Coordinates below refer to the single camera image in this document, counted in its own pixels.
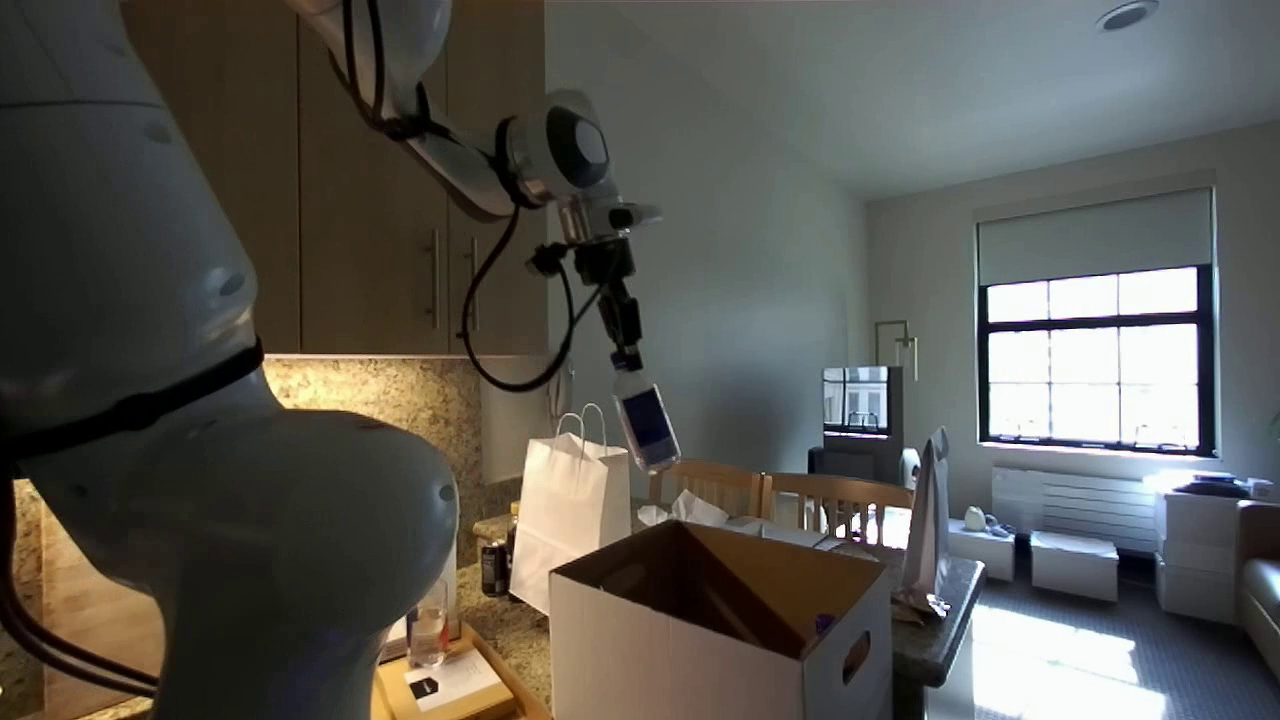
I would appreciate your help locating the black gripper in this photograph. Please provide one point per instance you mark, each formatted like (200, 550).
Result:
(611, 286)

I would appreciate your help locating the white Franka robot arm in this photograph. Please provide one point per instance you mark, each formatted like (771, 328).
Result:
(200, 534)

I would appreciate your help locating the white cardboard storage box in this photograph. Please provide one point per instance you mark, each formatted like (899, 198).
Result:
(666, 664)

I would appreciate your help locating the small cardboard box white label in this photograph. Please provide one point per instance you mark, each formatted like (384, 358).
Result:
(444, 684)

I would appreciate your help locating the wooden dining chair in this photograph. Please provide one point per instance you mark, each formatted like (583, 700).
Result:
(715, 486)
(842, 501)

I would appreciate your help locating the white paper shopping bag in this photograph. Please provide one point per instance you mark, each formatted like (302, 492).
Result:
(564, 505)

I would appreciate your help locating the crumpled white plastic bag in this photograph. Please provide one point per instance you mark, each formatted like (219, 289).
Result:
(685, 505)

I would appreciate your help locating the flat screen television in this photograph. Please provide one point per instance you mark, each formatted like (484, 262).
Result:
(861, 401)

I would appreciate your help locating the dark bottle gold lid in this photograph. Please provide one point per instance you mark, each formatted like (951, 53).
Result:
(496, 552)

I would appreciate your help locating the dark television stand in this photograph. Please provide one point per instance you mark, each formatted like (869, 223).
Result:
(852, 461)

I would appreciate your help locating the arched floor lamp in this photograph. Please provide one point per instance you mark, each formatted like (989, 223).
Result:
(906, 350)

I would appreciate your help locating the wooden upper cabinet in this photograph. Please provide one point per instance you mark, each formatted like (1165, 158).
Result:
(344, 224)

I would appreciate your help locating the white printed standing bag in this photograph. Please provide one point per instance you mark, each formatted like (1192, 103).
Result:
(931, 522)

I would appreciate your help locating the white cube ottoman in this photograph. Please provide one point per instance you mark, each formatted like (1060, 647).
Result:
(987, 550)
(1074, 567)

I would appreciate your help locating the dark dining table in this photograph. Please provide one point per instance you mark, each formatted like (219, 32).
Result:
(943, 629)

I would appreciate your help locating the shallow brown cardboard tray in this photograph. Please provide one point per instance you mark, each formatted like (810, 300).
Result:
(390, 700)

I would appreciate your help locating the black framed window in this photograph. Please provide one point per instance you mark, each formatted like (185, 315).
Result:
(1097, 361)

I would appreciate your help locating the white radiator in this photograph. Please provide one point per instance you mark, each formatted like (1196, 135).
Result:
(1083, 501)

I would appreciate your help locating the pale roller blind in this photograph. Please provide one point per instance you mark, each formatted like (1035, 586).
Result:
(1097, 235)

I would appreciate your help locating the round ceiling light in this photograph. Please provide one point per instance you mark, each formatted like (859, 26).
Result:
(1125, 12)

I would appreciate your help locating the white dresser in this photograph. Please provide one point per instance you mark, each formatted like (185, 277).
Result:
(1201, 552)

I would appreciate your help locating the white wall phone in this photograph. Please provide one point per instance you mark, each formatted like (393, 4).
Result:
(560, 377)

